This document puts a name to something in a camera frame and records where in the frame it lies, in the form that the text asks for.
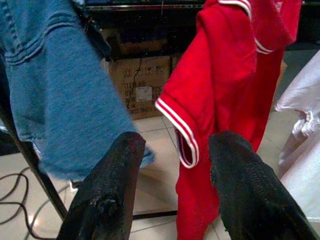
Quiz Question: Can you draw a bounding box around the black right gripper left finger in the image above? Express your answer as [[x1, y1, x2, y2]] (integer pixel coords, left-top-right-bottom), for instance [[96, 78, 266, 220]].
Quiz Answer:
[[56, 131, 147, 240]]

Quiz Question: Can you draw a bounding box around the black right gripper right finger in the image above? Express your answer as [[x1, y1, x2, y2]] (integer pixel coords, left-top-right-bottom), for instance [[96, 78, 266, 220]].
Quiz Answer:
[[208, 129, 320, 240]]

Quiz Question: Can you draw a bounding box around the black clothes hanger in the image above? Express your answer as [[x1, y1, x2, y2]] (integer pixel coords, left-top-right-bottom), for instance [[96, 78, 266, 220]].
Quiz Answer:
[[73, 0, 112, 62]]

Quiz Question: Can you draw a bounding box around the black clothes rack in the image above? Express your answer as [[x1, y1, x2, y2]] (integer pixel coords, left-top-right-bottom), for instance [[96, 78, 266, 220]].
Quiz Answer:
[[0, 56, 178, 222]]

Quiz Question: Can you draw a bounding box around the pale hanging garment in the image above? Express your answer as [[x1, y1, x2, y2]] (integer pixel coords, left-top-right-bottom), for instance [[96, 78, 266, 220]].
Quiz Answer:
[[274, 48, 320, 221]]

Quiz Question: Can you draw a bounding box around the blue denim garment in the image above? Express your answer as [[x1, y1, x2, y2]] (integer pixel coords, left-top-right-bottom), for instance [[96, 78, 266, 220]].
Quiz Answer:
[[0, 0, 156, 182]]

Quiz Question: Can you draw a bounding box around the red polo shirt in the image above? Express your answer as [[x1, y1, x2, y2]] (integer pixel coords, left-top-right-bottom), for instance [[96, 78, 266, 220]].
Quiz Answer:
[[154, 0, 303, 240]]

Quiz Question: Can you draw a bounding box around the printed cardboard box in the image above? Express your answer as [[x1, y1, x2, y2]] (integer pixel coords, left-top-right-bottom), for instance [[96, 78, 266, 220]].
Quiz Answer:
[[102, 55, 176, 121]]

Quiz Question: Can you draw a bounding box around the black floor cable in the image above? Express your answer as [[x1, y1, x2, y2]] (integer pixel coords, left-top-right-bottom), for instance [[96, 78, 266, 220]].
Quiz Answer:
[[0, 166, 57, 240]]

